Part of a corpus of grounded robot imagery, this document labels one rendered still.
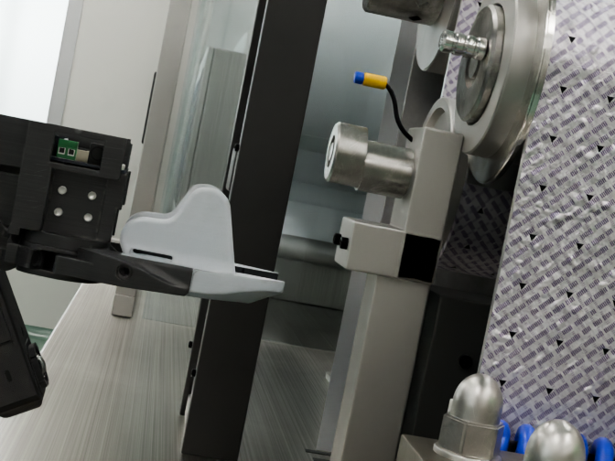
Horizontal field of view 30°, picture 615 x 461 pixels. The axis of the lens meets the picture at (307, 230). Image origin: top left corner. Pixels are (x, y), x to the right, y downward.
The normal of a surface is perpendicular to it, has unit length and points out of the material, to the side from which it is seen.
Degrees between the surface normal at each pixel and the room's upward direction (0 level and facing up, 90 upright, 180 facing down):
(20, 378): 90
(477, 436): 90
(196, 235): 90
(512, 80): 100
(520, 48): 85
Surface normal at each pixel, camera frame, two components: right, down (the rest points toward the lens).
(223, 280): 0.35, 0.11
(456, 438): -0.78, -0.12
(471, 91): -0.97, -0.18
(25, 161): 0.12, 0.07
